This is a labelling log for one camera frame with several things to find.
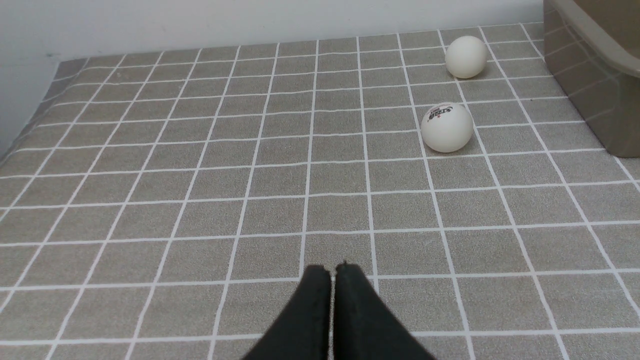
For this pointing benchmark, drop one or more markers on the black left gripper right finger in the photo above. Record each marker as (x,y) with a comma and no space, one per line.
(364,328)

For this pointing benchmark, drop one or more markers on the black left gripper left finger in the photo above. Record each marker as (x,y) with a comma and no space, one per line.
(301,330)

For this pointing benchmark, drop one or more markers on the white ping-pong ball with logo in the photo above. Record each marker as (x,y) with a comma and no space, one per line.
(447,127)

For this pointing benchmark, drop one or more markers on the plain white ping-pong ball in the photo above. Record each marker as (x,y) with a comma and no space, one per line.
(466,57)

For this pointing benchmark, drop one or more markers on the grey checked tablecloth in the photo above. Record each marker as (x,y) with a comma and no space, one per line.
(166,204)

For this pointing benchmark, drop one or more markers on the olive plastic storage bin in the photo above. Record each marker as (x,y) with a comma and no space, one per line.
(591,47)

